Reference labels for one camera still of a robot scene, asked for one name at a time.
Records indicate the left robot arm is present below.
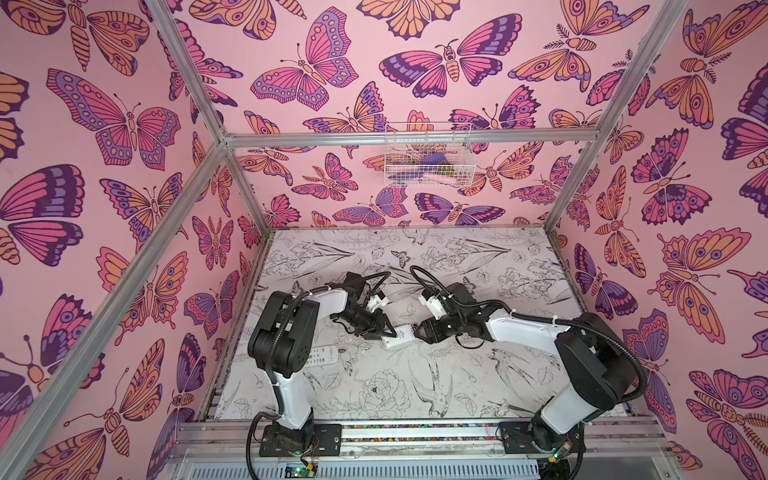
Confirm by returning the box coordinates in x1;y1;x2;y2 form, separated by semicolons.
247;271;397;435

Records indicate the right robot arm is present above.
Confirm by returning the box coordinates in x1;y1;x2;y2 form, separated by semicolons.
415;284;648;453

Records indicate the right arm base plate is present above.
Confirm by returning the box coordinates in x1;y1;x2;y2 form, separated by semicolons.
497;419;584;458

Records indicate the white remote control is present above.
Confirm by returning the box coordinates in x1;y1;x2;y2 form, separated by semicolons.
305;345;340;368
382;324;419;350

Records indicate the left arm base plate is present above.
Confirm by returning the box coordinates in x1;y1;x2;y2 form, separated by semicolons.
259;423;342;457

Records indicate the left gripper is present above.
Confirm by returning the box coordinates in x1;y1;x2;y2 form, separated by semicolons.
340;306;398;339

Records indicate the white wire basket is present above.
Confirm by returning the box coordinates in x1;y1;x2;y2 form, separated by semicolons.
381;123;476;189

